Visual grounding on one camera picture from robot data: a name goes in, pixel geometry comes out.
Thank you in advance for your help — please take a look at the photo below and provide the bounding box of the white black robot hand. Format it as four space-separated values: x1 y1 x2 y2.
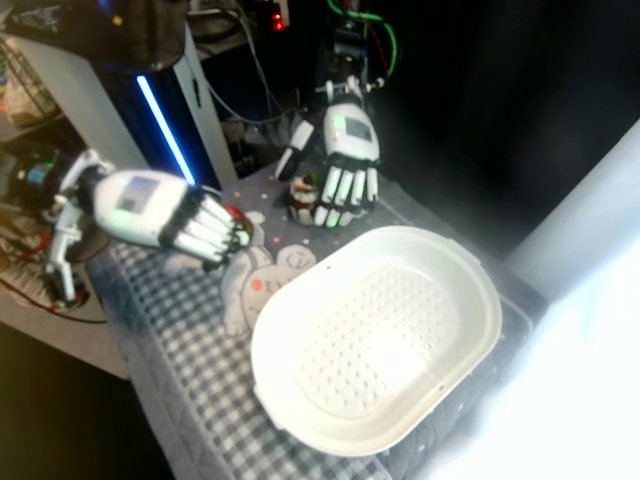
92 168 252 274
276 99 382 230

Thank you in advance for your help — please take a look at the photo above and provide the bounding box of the white oval plastic basket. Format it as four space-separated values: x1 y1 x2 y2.
249 224 504 458

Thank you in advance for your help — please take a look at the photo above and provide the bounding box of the white computer tower blue light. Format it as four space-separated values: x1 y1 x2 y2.
12 22 240 191

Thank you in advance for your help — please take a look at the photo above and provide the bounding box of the grey checked quilt bear print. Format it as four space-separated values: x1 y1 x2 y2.
87 158 551 480

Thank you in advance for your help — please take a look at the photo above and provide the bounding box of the black fabric bag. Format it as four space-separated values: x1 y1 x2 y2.
4 0 194 69

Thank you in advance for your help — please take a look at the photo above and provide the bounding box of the white robot body cover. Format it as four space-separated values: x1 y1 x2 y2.
399 117 640 480

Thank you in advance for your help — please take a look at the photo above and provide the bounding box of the grey cable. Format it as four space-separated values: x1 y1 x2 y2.
202 14 301 129

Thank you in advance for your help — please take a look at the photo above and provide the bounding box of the black wire shelf rack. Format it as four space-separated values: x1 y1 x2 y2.
0 34 66 131

